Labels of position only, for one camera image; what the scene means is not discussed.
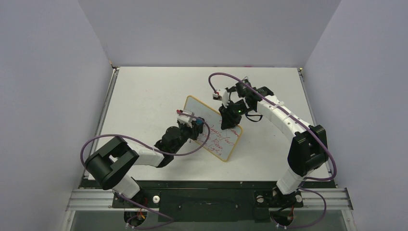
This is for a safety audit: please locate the blue whiteboard eraser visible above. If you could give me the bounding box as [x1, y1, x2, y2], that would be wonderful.
[196, 119, 204, 125]

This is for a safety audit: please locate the yellow framed whiteboard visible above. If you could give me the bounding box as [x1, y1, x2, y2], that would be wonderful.
[184, 95, 242, 162]

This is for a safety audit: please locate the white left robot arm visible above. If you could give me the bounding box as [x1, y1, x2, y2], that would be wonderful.
[81, 117, 207, 207]

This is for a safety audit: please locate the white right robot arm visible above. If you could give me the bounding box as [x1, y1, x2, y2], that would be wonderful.
[213, 80, 329, 205]

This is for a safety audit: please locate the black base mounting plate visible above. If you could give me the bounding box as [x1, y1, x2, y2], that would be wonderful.
[112, 181, 334, 223]

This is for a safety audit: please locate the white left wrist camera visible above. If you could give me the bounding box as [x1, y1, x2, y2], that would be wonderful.
[177, 110, 196, 128]

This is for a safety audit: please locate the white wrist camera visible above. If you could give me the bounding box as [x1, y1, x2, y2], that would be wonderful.
[212, 89, 230, 108]
[177, 110, 196, 128]

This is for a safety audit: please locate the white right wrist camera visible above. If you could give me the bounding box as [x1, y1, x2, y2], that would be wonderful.
[212, 89, 230, 108]

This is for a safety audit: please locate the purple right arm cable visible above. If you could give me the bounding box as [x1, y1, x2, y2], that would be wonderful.
[208, 73, 337, 230]

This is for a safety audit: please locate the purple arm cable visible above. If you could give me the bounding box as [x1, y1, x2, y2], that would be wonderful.
[208, 73, 337, 230]
[79, 113, 211, 230]

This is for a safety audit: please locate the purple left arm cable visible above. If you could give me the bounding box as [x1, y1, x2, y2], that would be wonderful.
[79, 113, 211, 230]

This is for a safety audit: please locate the aluminium front rail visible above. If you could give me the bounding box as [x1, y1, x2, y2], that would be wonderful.
[66, 188, 353, 212]

